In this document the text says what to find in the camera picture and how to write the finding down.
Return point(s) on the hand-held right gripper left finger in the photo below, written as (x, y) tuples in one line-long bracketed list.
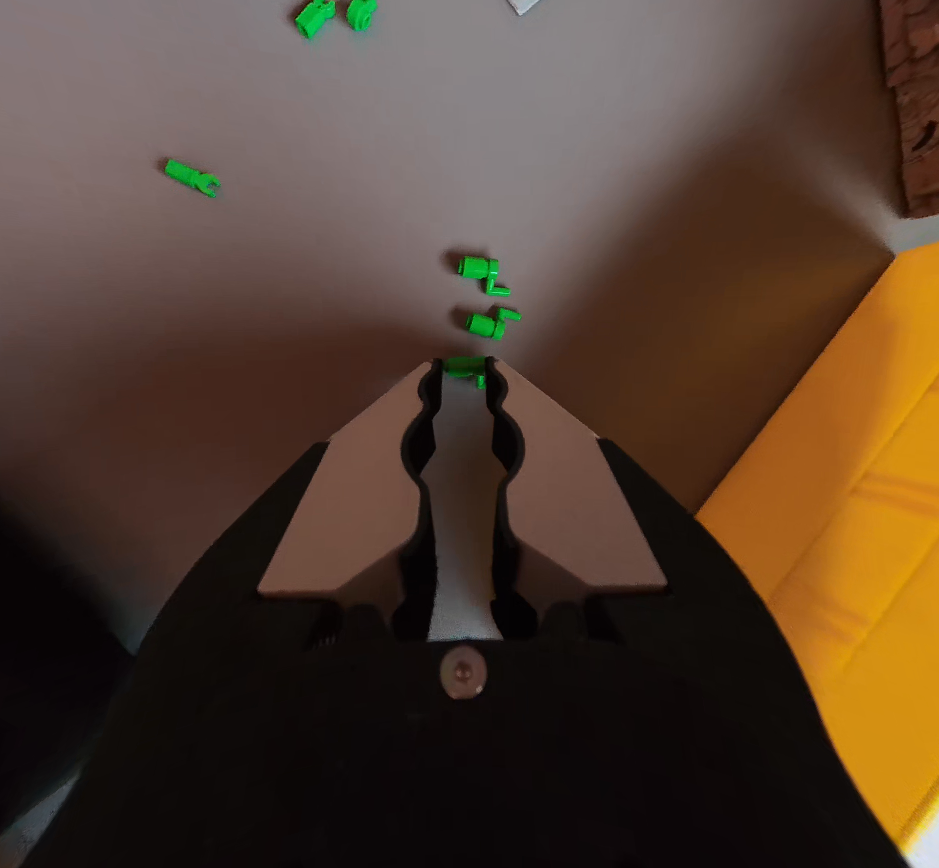
[(345, 516)]

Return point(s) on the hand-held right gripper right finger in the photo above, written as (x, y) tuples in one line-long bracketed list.
[(579, 516)]

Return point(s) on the small green lego brick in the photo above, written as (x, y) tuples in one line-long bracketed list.
[(463, 367)]

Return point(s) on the green lego parts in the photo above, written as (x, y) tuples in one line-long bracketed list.
[(480, 270)]

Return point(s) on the yellow plastic bin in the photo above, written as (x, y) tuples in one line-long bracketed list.
[(843, 479)]

